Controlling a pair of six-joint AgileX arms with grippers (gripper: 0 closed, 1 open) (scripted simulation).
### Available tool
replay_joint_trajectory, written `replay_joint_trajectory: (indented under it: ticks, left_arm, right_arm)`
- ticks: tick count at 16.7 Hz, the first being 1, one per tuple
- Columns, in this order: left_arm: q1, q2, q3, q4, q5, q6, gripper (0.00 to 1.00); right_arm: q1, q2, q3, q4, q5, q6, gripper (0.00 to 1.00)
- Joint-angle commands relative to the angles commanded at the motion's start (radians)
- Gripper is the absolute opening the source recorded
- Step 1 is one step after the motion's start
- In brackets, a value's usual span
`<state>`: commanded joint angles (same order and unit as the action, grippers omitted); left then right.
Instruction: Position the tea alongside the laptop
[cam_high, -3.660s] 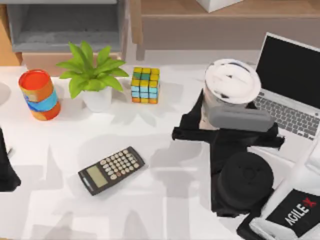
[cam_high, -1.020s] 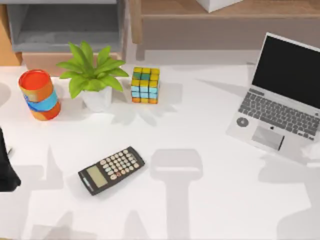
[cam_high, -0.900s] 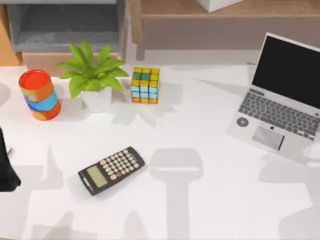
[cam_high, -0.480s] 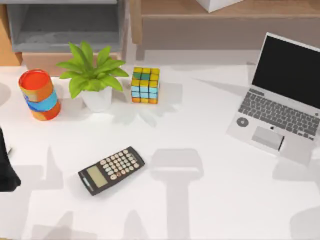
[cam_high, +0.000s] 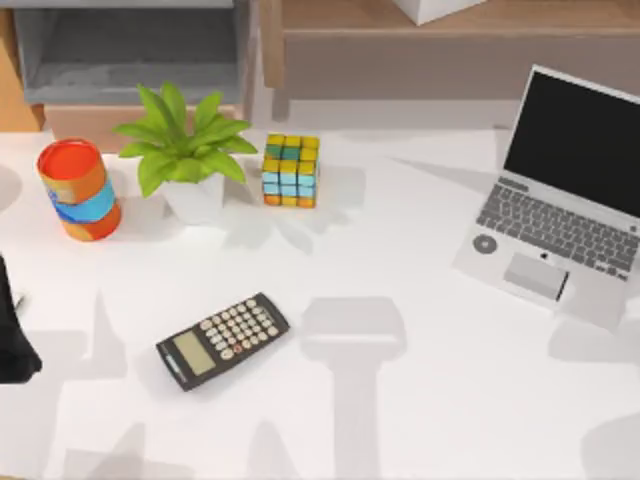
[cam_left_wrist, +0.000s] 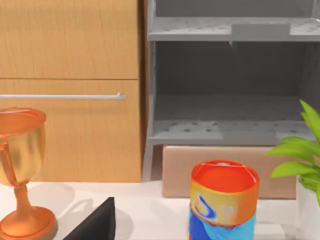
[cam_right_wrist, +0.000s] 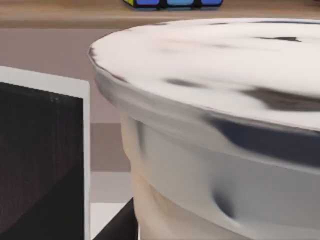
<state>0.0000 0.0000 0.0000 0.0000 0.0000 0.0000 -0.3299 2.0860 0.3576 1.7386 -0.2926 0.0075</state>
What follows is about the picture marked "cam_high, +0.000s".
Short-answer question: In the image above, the wooden shelf unit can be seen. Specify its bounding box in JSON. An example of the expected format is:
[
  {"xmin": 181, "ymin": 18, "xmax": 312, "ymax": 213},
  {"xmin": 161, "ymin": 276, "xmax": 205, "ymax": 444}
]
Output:
[{"xmin": 258, "ymin": 0, "xmax": 640, "ymax": 122}]

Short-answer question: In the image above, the wooden cupboard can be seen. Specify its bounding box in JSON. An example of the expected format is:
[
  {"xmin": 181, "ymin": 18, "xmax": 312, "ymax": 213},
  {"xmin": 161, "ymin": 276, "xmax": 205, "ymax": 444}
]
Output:
[{"xmin": 0, "ymin": 8, "xmax": 47, "ymax": 134}]

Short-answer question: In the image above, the orange and blue can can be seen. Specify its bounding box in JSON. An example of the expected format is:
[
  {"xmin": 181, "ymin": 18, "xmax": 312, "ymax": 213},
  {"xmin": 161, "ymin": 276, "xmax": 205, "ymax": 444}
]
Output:
[{"xmin": 36, "ymin": 139, "xmax": 123, "ymax": 243}]

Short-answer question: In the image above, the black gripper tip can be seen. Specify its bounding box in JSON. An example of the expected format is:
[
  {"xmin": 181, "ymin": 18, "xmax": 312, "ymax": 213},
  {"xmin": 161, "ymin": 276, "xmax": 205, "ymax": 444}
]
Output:
[{"xmin": 0, "ymin": 255, "xmax": 44, "ymax": 385}]

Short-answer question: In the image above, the grey pierced drawer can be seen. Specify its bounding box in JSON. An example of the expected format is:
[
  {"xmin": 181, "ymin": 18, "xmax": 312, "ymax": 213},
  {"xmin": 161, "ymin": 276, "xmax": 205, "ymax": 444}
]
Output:
[{"xmin": 12, "ymin": 0, "xmax": 251, "ymax": 122}]

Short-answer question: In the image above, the green plant in white pot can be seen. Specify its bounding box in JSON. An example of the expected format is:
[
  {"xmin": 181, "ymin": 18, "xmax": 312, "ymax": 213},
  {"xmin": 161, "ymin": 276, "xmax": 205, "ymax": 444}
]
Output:
[{"xmin": 112, "ymin": 81, "xmax": 260, "ymax": 225}]

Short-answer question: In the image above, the white box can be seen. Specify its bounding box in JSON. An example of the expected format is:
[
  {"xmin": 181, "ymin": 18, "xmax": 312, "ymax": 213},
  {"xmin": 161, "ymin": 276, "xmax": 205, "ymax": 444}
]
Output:
[{"xmin": 391, "ymin": 0, "xmax": 487, "ymax": 27}]

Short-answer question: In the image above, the multicoloured puzzle cube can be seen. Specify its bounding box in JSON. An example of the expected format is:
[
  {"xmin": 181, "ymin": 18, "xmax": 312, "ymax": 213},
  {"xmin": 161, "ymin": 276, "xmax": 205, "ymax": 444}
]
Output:
[{"xmin": 261, "ymin": 132, "xmax": 321, "ymax": 209}]

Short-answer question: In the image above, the silver laptop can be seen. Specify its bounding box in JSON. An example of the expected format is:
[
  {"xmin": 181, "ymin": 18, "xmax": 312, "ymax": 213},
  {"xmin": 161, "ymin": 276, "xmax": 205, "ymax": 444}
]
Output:
[{"xmin": 451, "ymin": 63, "xmax": 640, "ymax": 332}]

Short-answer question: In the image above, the pale wooden drawer front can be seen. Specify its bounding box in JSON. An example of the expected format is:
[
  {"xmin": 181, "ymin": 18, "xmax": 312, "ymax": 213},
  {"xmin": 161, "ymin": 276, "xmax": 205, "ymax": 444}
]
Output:
[{"xmin": 43, "ymin": 103, "xmax": 246, "ymax": 155}]

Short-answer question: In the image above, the black calculator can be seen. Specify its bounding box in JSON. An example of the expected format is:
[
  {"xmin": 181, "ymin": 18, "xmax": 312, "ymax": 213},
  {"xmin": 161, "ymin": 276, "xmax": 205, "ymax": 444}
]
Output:
[{"xmin": 155, "ymin": 292, "xmax": 292, "ymax": 393}]

